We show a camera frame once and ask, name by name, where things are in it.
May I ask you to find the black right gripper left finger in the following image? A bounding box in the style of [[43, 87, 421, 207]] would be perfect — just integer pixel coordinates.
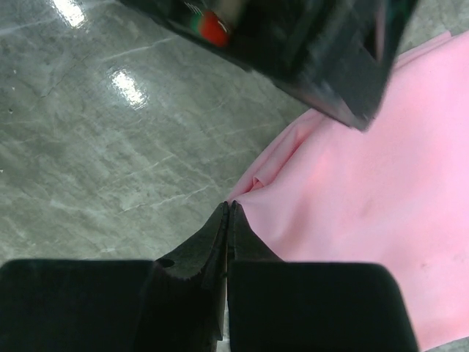
[[1, 203, 229, 351]]

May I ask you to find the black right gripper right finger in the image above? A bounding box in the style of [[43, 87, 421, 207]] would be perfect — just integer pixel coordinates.
[[227, 203, 418, 351]]

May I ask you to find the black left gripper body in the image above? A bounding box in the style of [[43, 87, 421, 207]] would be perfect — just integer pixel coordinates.
[[126, 0, 417, 131]]

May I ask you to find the pink t shirt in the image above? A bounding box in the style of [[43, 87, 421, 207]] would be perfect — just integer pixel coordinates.
[[229, 32, 468, 350]]

